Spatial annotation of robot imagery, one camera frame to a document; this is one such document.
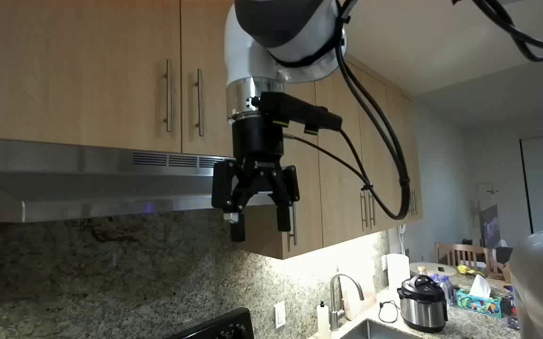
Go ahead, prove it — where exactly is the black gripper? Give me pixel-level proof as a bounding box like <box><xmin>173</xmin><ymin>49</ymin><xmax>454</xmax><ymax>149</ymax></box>
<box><xmin>210</xmin><ymin>115</ymin><xmax>303</xmax><ymax>245</ymax></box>

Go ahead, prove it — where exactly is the wooden hood cabinet door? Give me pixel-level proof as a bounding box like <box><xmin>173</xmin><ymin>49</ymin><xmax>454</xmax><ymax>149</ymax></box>
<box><xmin>0</xmin><ymin>0</ymin><xmax>182</xmax><ymax>154</ymax></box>
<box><xmin>178</xmin><ymin>0</ymin><xmax>235</xmax><ymax>158</ymax></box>

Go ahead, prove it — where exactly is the wooden cabinet side panel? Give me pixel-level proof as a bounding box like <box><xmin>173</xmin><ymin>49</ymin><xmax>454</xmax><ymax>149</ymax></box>
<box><xmin>243</xmin><ymin>203</ymin><xmax>286</xmax><ymax>260</ymax></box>

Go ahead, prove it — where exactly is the black stove control panel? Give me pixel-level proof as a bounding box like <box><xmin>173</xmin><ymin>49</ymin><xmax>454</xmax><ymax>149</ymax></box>
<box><xmin>163</xmin><ymin>307</ymin><xmax>256</xmax><ymax>339</ymax></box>

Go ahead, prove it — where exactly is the chrome kitchen faucet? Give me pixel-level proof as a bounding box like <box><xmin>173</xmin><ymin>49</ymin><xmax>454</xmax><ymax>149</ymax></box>
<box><xmin>327</xmin><ymin>271</ymin><xmax>367</xmax><ymax>331</ymax></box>

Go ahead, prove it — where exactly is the white soap bottle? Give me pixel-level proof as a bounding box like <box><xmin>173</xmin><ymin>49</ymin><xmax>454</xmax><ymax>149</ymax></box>
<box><xmin>314</xmin><ymin>299</ymin><xmax>331</xmax><ymax>339</ymax></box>

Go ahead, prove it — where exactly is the stainless steel range hood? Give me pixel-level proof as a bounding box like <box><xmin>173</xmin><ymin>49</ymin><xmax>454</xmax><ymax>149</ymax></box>
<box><xmin>0</xmin><ymin>137</ymin><xmax>278</xmax><ymax>226</ymax></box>

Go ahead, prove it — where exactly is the white paper towel roll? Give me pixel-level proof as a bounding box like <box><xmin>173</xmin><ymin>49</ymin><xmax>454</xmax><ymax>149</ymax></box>
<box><xmin>384</xmin><ymin>252</ymin><xmax>412</xmax><ymax>292</ymax></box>

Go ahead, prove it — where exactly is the steel kitchen sink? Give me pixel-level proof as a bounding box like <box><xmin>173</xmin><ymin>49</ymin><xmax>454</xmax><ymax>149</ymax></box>
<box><xmin>339</xmin><ymin>318</ymin><xmax>412</xmax><ymax>339</ymax></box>

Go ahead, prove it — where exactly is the steel and black pressure cooker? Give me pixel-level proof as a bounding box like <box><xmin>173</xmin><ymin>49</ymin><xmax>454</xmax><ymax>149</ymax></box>
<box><xmin>395</xmin><ymin>273</ymin><xmax>450</xmax><ymax>335</ymax></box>

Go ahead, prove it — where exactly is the purple bottle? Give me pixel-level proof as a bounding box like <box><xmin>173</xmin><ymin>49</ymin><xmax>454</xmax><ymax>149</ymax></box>
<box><xmin>429</xmin><ymin>267</ymin><xmax>456</xmax><ymax>303</ymax></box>

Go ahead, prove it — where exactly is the wooden chair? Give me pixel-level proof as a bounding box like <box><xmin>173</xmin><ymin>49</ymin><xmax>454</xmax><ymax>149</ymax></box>
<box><xmin>435</xmin><ymin>241</ymin><xmax>497</xmax><ymax>273</ymax></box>

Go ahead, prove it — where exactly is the teal tissue box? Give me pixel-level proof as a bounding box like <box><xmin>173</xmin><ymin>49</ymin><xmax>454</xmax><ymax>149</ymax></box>
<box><xmin>454</xmin><ymin>273</ymin><xmax>503</xmax><ymax>318</ymax></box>

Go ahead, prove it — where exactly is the colourful package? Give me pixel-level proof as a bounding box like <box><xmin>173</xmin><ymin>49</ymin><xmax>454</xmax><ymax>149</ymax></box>
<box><xmin>499</xmin><ymin>284</ymin><xmax>522</xmax><ymax>331</ymax></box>

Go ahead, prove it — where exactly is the tall wooden wall cabinet door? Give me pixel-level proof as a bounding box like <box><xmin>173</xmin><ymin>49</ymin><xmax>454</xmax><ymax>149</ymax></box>
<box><xmin>312</xmin><ymin>55</ymin><xmax>371</xmax><ymax>249</ymax></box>
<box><xmin>356</xmin><ymin>70</ymin><xmax>395</xmax><ymax>234</ymax></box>
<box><xmin>278</xmin><ymin>77</ymin><xmax>326</xmax><ymax>260</ymax></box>
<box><xmin>382</xmin><ymin>83</ymin><xmax>414</xmax><ymax>228</ymax></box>

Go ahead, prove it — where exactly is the white wall outlet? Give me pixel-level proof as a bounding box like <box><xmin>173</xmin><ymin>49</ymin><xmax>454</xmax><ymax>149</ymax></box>
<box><xmin>273</xmin><ymin>299</ymin><xmax>288</xmax><ymax>331</ymax></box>

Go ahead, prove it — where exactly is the black gripper cable bundle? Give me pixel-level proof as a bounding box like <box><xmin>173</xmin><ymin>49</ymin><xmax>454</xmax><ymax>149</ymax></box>
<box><xmin>280</xmin><ymin>0</ymin><xmax>412</xmax><ymax>222</ymax></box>

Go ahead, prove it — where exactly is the black wire ring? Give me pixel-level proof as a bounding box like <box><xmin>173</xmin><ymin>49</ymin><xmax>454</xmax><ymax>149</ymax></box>
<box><xmin>376</xmin><ymin>299</ymin><xmax>401</xmax><ymax>326</ymax></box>

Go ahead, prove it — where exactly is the dark wall poster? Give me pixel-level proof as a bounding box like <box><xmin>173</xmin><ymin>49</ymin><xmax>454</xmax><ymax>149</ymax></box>
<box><xmin>476</xmin><ymin>183</ymin><xmax>503</xmax><ymax>249</ymax></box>

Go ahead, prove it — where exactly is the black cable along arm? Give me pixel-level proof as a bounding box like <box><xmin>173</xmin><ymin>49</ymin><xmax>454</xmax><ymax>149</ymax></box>
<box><xmin>452</xmin><ymin>0</ymin><xmax>543</xmax><ymax>64</ymax></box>

